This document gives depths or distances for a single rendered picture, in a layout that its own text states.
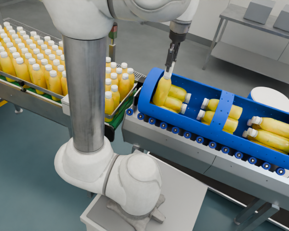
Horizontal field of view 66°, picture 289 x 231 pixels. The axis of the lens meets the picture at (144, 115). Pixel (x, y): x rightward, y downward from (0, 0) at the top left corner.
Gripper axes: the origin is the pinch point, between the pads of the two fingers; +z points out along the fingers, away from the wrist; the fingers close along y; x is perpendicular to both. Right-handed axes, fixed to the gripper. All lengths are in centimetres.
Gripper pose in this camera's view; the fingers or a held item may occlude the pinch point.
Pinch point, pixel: (169, 69)
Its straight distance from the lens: 115.7
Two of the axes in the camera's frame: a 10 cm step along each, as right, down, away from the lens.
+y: 3.9, -6.0, 7.0
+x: -9.1, -3.6, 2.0
